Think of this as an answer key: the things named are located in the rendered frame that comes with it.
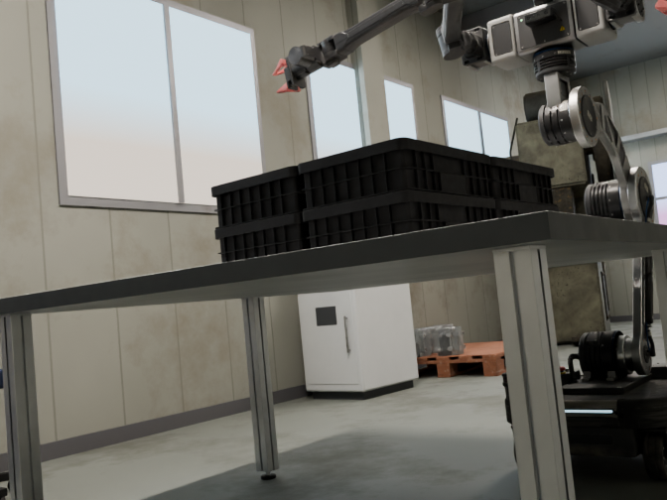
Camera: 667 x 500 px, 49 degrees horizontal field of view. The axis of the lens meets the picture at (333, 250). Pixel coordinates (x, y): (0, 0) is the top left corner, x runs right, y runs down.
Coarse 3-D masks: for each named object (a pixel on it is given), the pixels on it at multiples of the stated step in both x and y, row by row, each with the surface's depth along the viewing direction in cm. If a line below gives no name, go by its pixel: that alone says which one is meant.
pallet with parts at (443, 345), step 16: (416, 336) 551; (432, 336) 571; (448, 336) 533; (416, 352) 547; (432, 352) 568; (448, 352) 534; (464, 352) 549; (480, 352) 534; (496, 352) 521; (432, 368) 583; (448, 368) 528; (464, 368) 558; (496, 368) 508
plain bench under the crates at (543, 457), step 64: (320, 256) 122; (384, 256) 114; (448, 256) 116; (512, 256) 108; (576, 256) 173; (640, 256) 231; (0, 320) 195; (256, 320) 265; (512, 320) 107; (256, 384) 264; (512, 384) 107; (256, 448) 264
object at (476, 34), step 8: (472, 32) 253; (480, 32) 251; (472, 40) 246; (480, 40) 250; (472, 48) 248; (480, 48) 250; (464, 56) 252; (472, 56) 252; (480, 56) 251; (464, 64) 255
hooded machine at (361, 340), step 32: (384, 288) 474; (320, 320) 470; (352, 320) 452; (384, 320) 470; (320, 352) 470; (352, 352) 452; (384, 352) 466; (320, 384) 471; (352, 384) 453; (384, 384) 462
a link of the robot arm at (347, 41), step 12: (396, 0) 213; (408, 0) 210; (420, 0) 210; (432, 0) 207; (384, 12) 216; (396, 12) 213; (408, 12) 213; (420, 12) 209; (432, 12) 210; (360, 24) 221; (372, 24) 218; (384, 24) 217; (336, 36) 227; (348, 36) 224; (360, 36) 222; (372, 36) 223; (324, 48) 230; (336, 48) 227; (348, 48) 226
